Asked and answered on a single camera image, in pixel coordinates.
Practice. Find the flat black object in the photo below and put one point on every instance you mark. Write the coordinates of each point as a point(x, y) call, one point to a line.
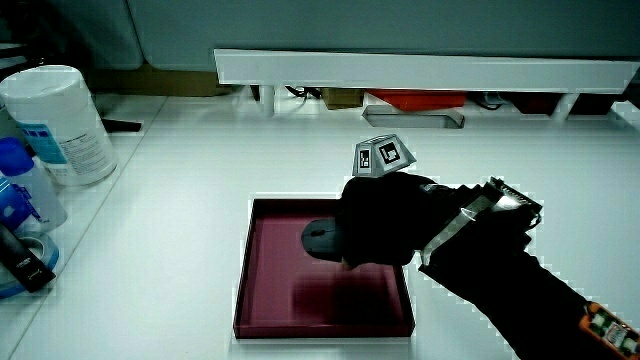
point(122, 125)

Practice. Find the small cardboard box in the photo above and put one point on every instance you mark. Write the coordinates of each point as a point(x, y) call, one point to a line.
point(342, 98)

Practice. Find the white desk shelf riser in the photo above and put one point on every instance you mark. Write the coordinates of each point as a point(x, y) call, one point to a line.
point(400, 70)

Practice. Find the dark red square plate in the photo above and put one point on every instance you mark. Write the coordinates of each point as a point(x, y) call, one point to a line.
point(290, 295)

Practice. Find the black rectangular box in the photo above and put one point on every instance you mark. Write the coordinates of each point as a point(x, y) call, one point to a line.
point(22, 262)

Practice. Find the white wipes canister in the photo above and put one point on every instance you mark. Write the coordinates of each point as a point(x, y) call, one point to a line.
point(57, 125)

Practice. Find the orange forearm tracker device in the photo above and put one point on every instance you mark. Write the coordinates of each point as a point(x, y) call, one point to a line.
point(612, 332)

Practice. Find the person's right hand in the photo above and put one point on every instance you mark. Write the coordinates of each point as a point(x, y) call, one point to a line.
point(382, 220)

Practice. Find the large brown cardboard box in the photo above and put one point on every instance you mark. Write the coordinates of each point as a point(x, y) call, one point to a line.
point(150, 82)

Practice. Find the blue tape roll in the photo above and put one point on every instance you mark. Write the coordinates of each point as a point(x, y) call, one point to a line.
point(47, 252)

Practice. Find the grey metal tray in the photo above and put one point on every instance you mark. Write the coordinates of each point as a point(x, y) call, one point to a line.
point(415, 120)

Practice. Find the blue capped plastic bottle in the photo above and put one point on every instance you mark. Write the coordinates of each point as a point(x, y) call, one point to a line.
point(35, 195)

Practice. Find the red box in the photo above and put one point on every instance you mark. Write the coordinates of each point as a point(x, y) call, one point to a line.
point(417, 99)

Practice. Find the black computer mouse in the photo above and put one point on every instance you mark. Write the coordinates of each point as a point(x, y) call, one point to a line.
point(322, 240)

